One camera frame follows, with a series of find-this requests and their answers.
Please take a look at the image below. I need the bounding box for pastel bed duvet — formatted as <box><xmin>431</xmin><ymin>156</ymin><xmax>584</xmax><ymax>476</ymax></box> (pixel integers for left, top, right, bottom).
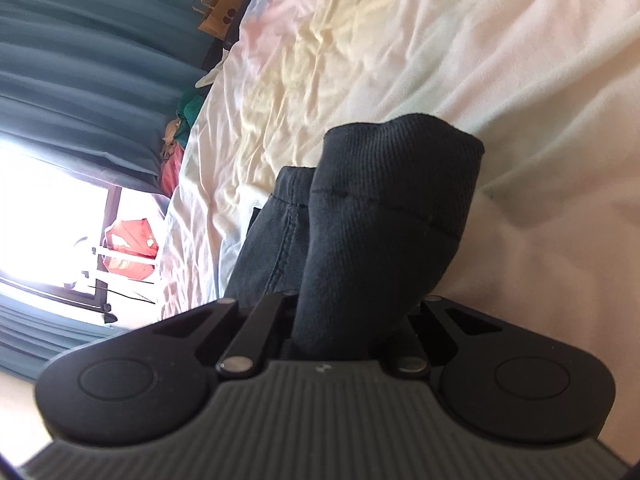
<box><xmin>160</xmin><ymin>0</ymin><xmax>639</xmax><ymax>462</ymax></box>

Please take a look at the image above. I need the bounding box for white cloth on armchair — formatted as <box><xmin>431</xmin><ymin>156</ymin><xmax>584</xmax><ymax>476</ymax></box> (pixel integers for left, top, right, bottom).
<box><xmin>195</xmin><ymin>49</ymin><xmax>229</xmax><ymax>89</ymax></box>

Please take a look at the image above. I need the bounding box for right teal curtain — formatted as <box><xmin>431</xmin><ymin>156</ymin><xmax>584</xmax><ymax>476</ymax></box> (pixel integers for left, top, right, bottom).
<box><xmin>1</xmin><ymin>0</ymin><xmax>212</xmax><ymax>193</ymax></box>

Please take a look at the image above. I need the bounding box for green garment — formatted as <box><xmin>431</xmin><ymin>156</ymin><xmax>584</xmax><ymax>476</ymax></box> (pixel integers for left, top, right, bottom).
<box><xmin>174</xmin><ymin>87</ymin><xmax>208</xmax><ymax>148</ymax></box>

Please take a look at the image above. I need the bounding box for black clothes garment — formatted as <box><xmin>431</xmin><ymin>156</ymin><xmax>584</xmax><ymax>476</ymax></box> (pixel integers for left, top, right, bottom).
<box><xmin>224</xmin><ymin>114</ymin><xmax>485</xmax><ymax>360</ymax></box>

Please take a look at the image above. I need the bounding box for red hanging garment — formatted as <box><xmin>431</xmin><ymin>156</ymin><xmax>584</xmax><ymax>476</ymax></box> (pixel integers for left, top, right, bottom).
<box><xmin>102</xmin><ymin>219</ymin><xmax>158</xmax><ymax>282</ymax></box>

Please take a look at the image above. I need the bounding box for black framed window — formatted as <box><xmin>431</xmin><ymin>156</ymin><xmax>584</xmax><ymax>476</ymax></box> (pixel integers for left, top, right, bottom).
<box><xmin>1</xmin><ymin>141</ymin><xmax>122</xmax><ymax>314</ymax></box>

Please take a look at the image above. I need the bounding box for teal curtain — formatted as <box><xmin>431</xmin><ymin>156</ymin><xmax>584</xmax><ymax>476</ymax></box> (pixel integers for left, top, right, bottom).
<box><xmin>0</xmin><ymin>296</ymin><xmax>127</xmax><ymax>382</ymax></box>
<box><xmin>1</xmin><ymin>0</ymin><xmax>212</xmax><ymax>193</ymax></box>

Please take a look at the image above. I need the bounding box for left teal curtain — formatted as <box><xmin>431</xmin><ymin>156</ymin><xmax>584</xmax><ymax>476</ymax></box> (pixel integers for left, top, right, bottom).
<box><xmin>0</xmin><ymin>296</ymin><xmax>127</xmax><ymax>382</ymax></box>

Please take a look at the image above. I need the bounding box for brown paper bag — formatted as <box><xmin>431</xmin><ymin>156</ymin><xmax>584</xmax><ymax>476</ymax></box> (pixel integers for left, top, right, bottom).
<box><xmin>192</xmin><ymin>0</ymin><xmax>244</xmax><ymax>40</ymax></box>

